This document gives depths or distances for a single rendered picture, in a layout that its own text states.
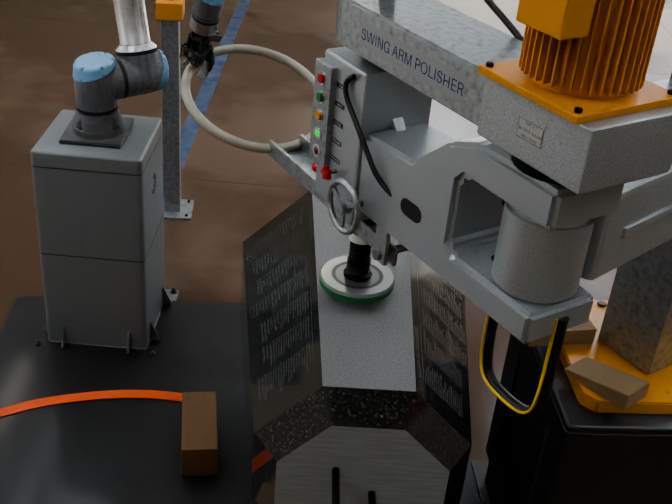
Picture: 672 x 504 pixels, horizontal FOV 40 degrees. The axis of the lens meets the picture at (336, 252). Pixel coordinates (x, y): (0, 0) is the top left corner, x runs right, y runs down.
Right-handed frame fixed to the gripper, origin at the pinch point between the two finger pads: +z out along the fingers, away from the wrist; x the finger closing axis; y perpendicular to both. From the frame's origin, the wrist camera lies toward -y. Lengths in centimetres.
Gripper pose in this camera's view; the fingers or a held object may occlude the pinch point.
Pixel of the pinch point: (197, 73)
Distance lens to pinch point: 320.0
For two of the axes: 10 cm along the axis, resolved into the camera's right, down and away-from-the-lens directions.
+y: -5.1, 5.7, -6.5
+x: 8.2, 5.6, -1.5
